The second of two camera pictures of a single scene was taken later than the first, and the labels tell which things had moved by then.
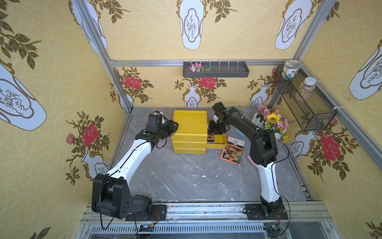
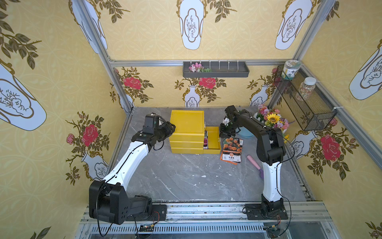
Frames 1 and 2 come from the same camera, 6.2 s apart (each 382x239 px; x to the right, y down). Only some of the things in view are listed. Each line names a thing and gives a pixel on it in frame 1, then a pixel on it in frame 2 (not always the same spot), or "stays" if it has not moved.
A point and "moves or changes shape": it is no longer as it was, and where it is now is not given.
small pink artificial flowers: [197, 67] stays
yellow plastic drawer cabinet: [190, 137] stays
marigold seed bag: [211, 138] to [232, 150]
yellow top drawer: [220, 142] moves or changes shape
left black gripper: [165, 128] stays
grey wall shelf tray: [219, 69] stays
